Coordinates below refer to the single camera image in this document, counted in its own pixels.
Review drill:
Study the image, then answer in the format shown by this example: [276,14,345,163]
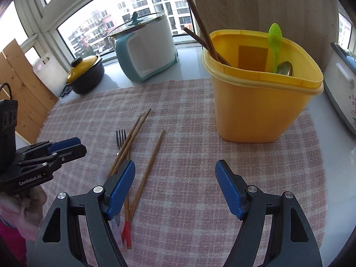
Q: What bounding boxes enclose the metal fork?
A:
[115,129,130,162]

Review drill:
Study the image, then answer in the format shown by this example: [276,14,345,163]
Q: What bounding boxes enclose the person's left hand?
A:
[0,186,48,243]

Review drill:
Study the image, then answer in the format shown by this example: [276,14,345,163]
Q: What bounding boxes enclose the yellow plastic container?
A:
[202,30,324,143]

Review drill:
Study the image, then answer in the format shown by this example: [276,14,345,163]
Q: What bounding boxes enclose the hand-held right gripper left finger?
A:
[29,160,137,267]

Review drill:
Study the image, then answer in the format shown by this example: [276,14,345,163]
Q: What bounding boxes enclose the person's left forearm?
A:
[0,217,27,267]

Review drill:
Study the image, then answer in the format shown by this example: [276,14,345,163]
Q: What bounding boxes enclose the white cutting board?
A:
[33,56,66,97]

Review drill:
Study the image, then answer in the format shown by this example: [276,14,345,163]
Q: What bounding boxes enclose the white window frame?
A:
[0,0,190,70]

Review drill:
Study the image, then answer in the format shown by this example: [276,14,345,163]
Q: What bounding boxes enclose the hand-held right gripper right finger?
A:
[215,160,323,267]

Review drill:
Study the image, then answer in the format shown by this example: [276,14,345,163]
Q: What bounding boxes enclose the black cable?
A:
[0,81,13,101]

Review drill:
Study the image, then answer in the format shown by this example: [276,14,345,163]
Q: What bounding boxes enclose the pink checked cloth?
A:
[36,78,326,267]

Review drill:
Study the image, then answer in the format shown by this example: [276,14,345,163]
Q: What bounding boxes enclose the light wooden board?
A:
[187,0,341,74]

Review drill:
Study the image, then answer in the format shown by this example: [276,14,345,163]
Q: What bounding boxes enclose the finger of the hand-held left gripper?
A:
[47,137,82,152]
[52,144,87,164]

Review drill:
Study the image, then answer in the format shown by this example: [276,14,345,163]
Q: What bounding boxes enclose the metal spoon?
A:
[276,61,293,77]

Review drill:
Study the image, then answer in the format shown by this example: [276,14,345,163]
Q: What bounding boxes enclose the floral white slow cooker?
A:
[324,42,356,136]

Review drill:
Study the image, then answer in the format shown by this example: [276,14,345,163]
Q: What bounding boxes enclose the white and teal electric cooker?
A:
[107,12,179,83]

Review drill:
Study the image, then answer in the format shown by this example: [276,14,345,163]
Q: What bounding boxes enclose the pine plank board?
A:
[0,39,59,144]

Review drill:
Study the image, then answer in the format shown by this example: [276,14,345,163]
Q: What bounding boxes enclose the wooden chopstick with red end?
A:
[122,145,132,241]
[111,108,152,176]
[108,114,144,176]
[126,130,166,250]
[183,27,232,67]
[177,0,221,62]

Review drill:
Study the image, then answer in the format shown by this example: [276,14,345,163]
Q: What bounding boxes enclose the green plastic spoon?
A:
[268,23,283,73]

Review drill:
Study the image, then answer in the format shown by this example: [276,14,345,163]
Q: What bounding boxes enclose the black pot with yellow lid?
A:
[66,55,105,95]

